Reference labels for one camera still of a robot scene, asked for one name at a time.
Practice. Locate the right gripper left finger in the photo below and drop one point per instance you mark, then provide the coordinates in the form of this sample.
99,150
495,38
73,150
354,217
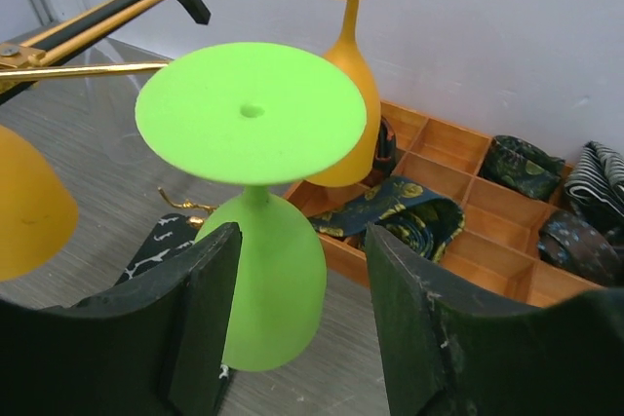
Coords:
151,345

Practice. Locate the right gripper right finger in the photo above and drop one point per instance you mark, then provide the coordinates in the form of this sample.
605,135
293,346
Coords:
450,347

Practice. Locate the orange goblet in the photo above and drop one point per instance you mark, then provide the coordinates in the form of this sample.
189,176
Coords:
38,214
356,70

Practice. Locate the green goblet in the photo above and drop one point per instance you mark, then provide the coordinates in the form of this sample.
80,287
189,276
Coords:
256,115

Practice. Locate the dark patterned cloth in tray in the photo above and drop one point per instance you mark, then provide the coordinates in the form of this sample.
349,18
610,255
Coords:
425,221

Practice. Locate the orange divided tray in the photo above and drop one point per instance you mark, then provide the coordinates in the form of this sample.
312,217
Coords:
497,249

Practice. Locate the dark cloth right compartment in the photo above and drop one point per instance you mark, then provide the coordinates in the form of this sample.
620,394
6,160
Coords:
570,243

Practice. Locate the dark cloth compartment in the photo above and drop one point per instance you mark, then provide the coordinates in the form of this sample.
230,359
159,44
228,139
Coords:
570,243
523,167

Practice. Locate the dark cloth rear compartment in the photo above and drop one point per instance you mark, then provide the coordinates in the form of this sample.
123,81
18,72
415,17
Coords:
523,167

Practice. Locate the striped grey cloth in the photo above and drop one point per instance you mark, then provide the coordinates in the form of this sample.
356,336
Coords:
595,187

